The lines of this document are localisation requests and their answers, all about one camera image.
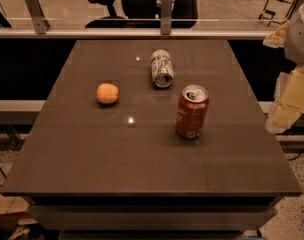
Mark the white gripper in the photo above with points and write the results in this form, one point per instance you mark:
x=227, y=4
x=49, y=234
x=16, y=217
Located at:
x=300, y=37

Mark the red coke can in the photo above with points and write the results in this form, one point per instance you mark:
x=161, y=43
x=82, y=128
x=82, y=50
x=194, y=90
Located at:
x=192, y=107

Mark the white green soda can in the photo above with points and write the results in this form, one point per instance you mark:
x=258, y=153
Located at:
x=161, y=69

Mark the black office chair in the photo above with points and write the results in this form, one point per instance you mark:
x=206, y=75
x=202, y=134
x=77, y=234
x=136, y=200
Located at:
x=145, y=14

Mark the orange fruit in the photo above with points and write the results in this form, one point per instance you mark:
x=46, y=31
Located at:
x=107, y=93

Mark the brown table cabinet base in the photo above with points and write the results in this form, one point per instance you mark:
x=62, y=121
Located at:
x=78, y=222

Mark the cardboard box on floor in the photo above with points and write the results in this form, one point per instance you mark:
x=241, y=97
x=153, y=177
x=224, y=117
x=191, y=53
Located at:
x=13, y=213

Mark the wooden stool frame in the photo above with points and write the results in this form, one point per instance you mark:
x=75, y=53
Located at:
x=276, y=11

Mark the middle metal railing bracket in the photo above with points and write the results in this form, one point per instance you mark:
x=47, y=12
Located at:
x=166, y=17

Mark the metal railing bracket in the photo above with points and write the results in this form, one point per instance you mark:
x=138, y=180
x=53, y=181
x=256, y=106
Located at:
x=40, y=23
x=166, y=17

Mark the left metal railing bracket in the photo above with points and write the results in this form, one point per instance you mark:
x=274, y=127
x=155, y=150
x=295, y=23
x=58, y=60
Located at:
x=40, y=23

